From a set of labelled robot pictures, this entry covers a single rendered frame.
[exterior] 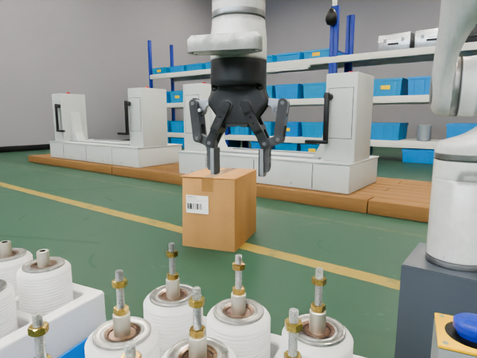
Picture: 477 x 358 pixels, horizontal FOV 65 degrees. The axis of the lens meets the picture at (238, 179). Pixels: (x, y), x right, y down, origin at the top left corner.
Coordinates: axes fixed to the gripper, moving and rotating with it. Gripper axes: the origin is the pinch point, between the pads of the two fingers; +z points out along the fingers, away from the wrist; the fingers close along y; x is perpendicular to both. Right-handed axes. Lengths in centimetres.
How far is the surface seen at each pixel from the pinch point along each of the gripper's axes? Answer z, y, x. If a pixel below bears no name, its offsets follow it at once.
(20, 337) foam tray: 29.2, 36.0, 5.5
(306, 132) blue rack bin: 14, 40, -485
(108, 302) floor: 47, 51, -38
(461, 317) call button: 14.1, -26.8, 8.3
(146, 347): 22.5, 9.1, 11.1
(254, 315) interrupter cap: 21.7, -2.7, 0.8
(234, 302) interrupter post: 20.1, 0.3, 1.1
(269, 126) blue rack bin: 7, 97, -503
